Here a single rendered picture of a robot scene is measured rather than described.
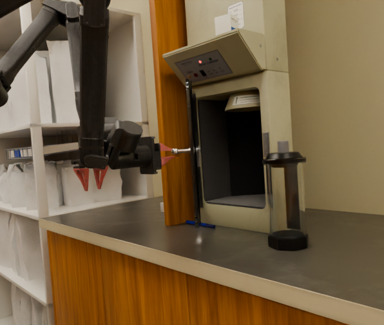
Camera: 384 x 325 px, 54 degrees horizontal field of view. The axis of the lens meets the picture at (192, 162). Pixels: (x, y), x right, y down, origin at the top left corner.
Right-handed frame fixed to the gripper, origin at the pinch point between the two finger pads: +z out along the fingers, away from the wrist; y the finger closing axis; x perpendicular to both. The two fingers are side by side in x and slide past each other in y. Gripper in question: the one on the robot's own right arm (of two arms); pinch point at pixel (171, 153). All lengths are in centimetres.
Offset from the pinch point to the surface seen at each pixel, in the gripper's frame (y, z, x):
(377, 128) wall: 4, 63, -33
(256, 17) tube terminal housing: 37.1, 19.7, -18.0
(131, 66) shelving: 51, 62, 108
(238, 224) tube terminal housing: -24.0, 19.8, -6.5
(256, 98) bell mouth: 15.0, 24.8, -12.7
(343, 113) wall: 9, 63, -22
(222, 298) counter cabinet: -34.1, -7.2, -23.9
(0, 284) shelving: -88, 4, 203
